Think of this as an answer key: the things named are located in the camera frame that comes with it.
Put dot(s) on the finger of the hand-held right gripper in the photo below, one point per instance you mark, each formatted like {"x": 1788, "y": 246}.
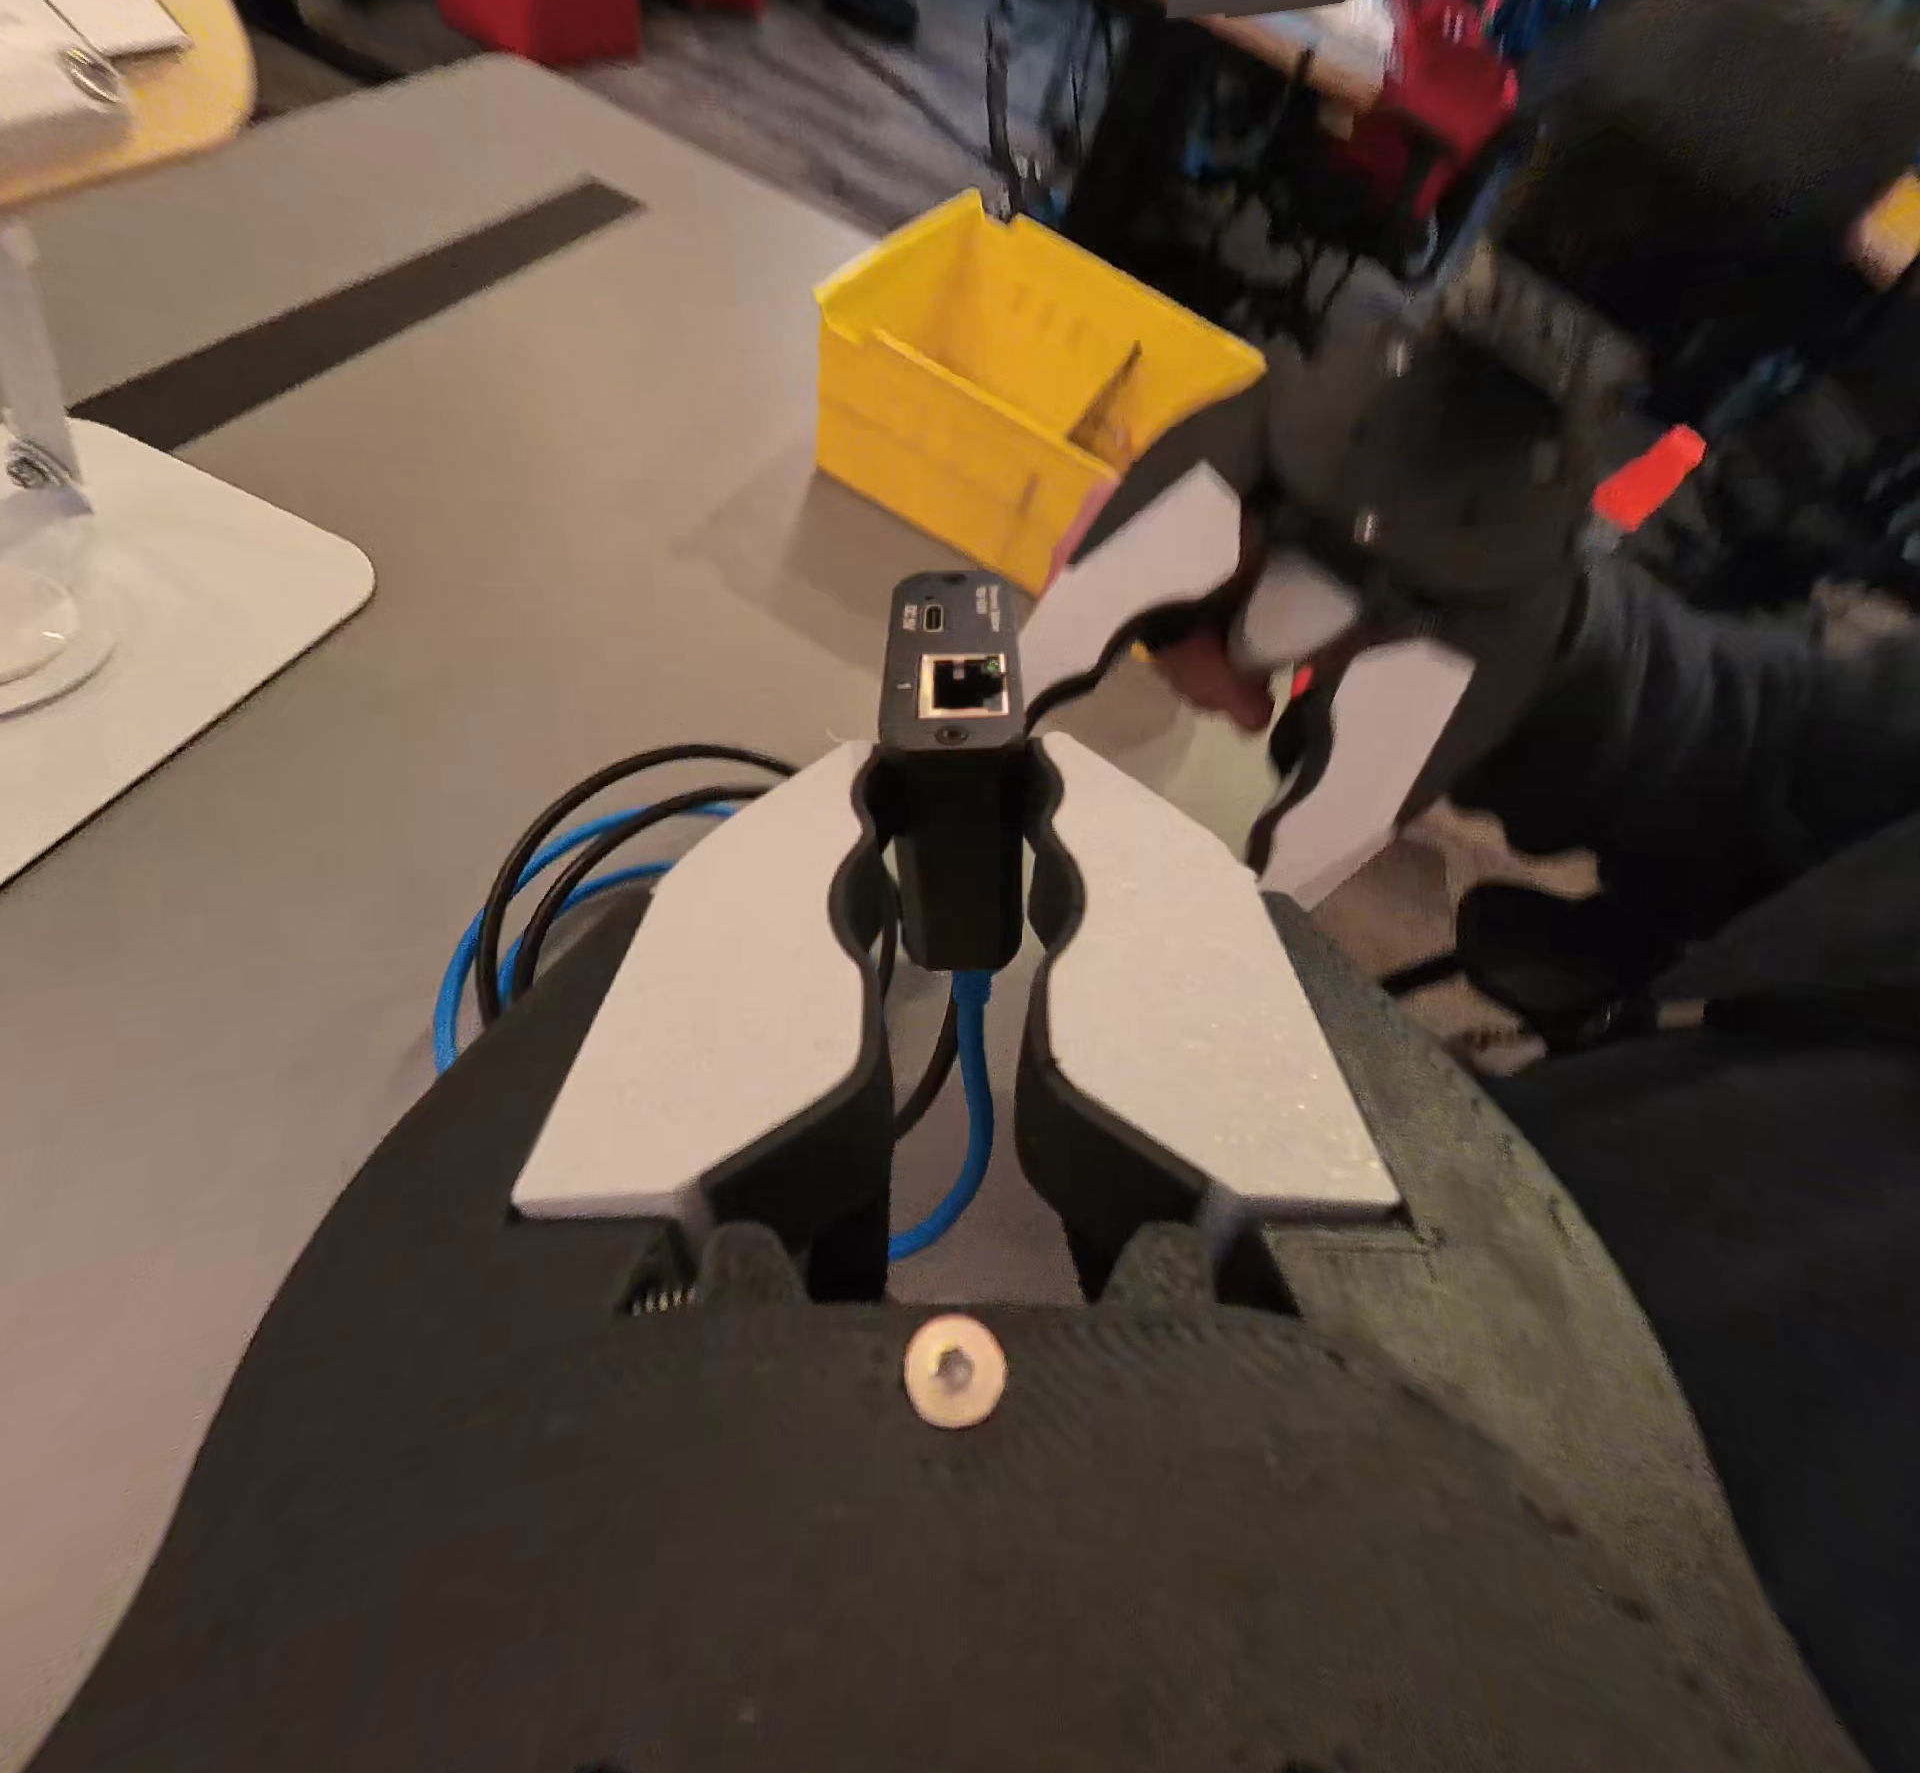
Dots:
{"x": 1154, "y": 543}
{"x": 1378, "y": 738}

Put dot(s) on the black tape strip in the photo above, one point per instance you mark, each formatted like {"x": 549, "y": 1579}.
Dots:
{"x": 373, "y": 307}

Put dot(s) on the person's right forearm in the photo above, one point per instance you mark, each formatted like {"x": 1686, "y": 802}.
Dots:
{"x": 1724, "y": 692}

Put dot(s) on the yellow plastic bin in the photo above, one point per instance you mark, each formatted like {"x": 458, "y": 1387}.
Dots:
{"x": 975, "y": 392}

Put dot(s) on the black office chair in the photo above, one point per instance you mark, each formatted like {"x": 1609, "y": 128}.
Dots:
{"x": 1544, "y": 962}

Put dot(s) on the person's right hand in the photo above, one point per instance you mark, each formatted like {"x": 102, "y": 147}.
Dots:
{"x": 1208, "y": 685}

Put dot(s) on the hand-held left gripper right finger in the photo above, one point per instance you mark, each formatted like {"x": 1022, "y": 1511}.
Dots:
{"x": 1200, "y": 1024}

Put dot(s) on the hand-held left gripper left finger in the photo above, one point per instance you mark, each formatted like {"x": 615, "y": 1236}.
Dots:
{"x": 705, "y": 1024}

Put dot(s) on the black network adapter box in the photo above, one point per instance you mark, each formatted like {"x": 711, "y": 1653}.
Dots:
{"x": 961, "y": 828}

